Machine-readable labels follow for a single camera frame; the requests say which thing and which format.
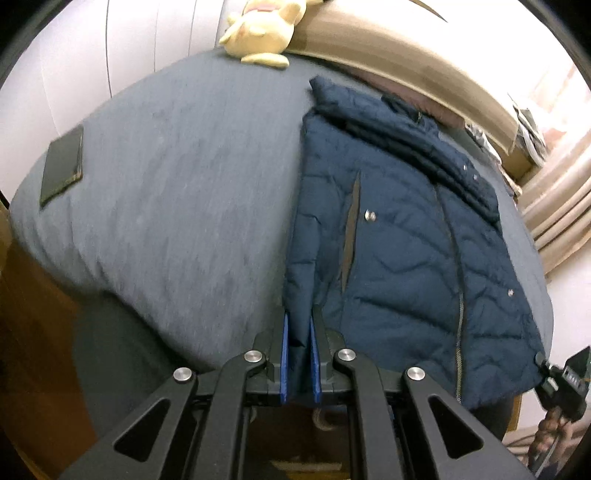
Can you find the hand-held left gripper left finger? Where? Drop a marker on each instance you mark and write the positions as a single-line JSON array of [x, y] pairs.
[[285, 350]]

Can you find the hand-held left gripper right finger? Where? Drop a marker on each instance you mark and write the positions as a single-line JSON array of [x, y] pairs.
[[316, 355]]

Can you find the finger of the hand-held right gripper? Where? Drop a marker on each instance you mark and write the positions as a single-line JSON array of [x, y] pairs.
[[541, 359]]

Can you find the navy puffer jacket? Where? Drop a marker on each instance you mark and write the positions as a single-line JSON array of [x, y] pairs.
[[406, 258]]

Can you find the pile of clothes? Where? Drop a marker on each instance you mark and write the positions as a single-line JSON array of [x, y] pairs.
[[531, 134]]

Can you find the person's right hand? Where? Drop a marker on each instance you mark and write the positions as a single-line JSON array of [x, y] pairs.
[[551, 429]]

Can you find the beige curtain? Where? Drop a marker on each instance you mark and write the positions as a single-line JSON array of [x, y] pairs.
[[563, 207]]

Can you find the wooden bedside cabinet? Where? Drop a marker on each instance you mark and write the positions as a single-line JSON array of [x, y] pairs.
[[517, 168]]

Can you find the grey bed sheet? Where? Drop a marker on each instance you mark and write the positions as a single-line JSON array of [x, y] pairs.
[[184, 184]]

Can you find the crumpled white bag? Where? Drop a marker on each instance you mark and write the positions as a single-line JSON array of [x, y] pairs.
[[478, 136]]

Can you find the dark rectangular patch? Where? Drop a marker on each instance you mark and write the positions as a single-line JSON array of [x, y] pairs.
[[62, 166]]

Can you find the beige bed cushion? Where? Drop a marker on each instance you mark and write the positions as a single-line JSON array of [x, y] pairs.
[[392, 50]]

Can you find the yellow plush toy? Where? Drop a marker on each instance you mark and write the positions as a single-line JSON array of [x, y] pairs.
[[261, 32]]

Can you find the white wardrobe with purple panels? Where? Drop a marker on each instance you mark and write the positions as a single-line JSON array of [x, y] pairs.
[[138, 41]]

